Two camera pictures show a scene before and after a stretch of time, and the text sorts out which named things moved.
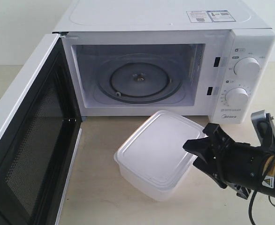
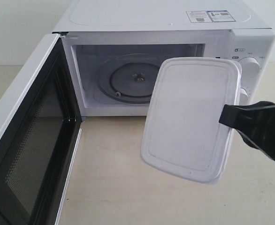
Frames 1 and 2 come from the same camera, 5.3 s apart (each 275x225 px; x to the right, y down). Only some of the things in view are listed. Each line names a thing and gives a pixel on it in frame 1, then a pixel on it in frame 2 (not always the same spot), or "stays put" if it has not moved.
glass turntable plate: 139,78 stays put
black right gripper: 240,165 to 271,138
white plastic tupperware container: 151,158 to 182,135
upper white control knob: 247,67 stays put
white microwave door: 33,138 stays put
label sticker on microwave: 210,16 stays put
